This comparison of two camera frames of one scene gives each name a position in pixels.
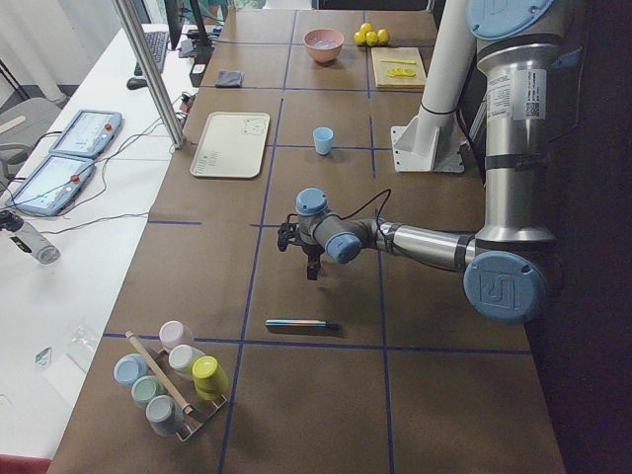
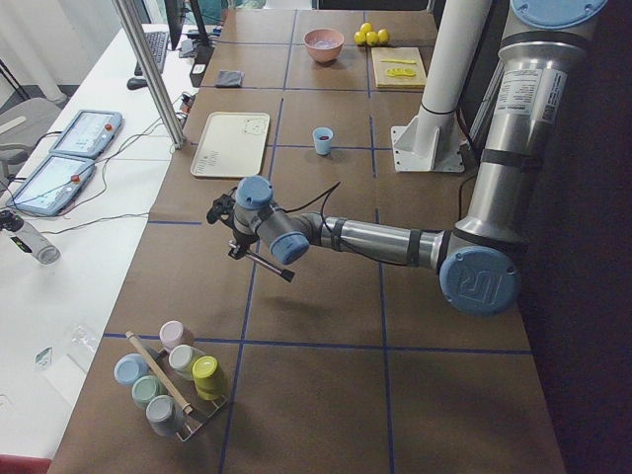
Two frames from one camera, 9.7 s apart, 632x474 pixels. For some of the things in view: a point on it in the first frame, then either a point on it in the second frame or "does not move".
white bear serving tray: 231,145 does not move
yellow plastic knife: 404,61 does not move
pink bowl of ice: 324,44 does not move
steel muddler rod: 295,323 -> 269,266
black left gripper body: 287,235 -> 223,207
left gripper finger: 313,267 -> 237,250
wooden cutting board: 386,81 does not move
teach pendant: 89,134 does not move
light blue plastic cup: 323,136 does not move
